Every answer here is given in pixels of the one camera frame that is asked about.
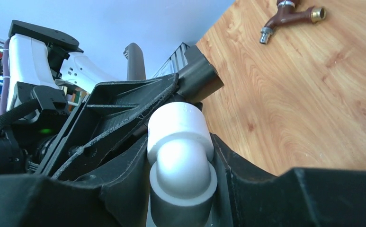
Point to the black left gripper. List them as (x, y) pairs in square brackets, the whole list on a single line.
[(36, 115)]

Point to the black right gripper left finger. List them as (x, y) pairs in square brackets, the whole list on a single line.
[(113, 195)]

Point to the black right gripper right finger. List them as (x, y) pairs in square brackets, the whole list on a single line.
[(248, 196)]

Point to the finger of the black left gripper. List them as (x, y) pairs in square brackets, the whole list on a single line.
[(98, 126)]

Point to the white pvc elbow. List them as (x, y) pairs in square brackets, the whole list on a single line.
[(182, 178)]

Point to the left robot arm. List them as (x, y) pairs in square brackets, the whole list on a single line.
[(34, 54)]

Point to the brown metal faucet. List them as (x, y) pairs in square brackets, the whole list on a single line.
[(287, 15)]

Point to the aluminium frame rail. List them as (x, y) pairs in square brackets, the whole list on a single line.
[(175, 62)]

